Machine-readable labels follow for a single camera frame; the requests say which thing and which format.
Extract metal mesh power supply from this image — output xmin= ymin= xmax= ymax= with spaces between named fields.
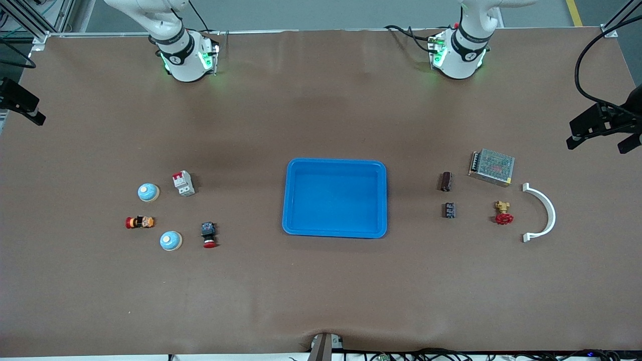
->
xmin=467 ymin=148 xmax=516 ymax=188

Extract gray table edge bracket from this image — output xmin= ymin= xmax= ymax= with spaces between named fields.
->
xmin=307 ymin=332 xmax=346 ymax=361

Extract black arm base cables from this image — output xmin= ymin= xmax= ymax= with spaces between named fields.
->
xmin=384 ymin=24 xmax=438 ymax=53

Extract aluminium frame post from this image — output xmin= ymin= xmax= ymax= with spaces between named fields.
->
xmin=601 ymin=0 xmax=642 ymax=40
xmin=0 ymin=0 xmax=51 ymax=53

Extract black red emergency button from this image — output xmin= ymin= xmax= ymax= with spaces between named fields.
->
xmin=201 ymin=222 xmax=219 ymax=250

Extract blue plastic tray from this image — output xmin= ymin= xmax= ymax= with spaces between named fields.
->
xmin=282 ymin=158 xmax=388 ymax=239

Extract blue dome call bell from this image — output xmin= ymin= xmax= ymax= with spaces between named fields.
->
xmin=159 ymin=231 xmax=183 ymax=252
xmin=137 ymin=183 xmax=161 ymax=203

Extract white curved pipe clamp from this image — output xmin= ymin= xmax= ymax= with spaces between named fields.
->
xmin=522 ymin=183 xmax=557 ymax=243

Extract white red circuit breaker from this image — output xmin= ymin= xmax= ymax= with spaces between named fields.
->
xmin=172 ymin=170 xmax=196 ymax=197

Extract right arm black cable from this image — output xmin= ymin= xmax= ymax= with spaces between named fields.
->
xmin=0 ymin=38 xmax=37 ymax=69

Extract brass valve red handwheel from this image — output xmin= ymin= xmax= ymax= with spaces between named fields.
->
xmin=493 ymin=200 xmax=515 ymax=226

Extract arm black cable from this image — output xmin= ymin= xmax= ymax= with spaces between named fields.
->
xmin=574 ymin=15 xmax=642 ymax=111
xmin=0 ymin=38 xmax=37 ymax=69

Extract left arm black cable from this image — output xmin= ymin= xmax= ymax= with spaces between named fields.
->
xmin=574 ymin=15 xmax=642 ymax=111

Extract black cable bundle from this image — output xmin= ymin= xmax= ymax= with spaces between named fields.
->
xmin=288 ymin=347 xmax=622 ymax=361

